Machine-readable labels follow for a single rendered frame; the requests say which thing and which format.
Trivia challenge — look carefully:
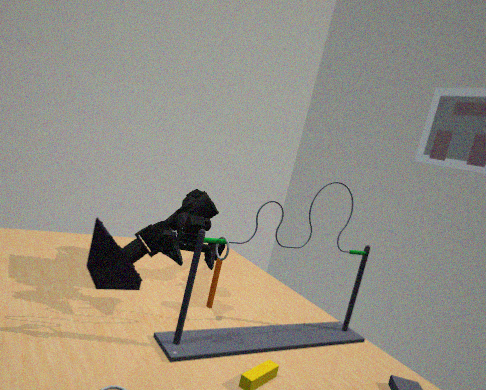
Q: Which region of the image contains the orange handle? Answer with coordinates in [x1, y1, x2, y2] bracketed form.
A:
[206, 236, 230, 308]

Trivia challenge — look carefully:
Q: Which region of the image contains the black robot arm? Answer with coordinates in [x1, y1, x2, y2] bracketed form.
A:
[119, 189, 219, 267]

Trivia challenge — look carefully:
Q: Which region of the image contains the yellow rectangular block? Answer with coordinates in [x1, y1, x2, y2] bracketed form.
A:
[239, 359, 279, 390]

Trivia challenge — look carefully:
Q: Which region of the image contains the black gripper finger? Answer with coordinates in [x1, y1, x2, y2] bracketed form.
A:
[162, 236, 183, 266]
[204, 244, 221, 270]

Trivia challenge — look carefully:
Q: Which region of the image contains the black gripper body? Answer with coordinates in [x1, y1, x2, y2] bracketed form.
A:
[156, 222, 226, 257]

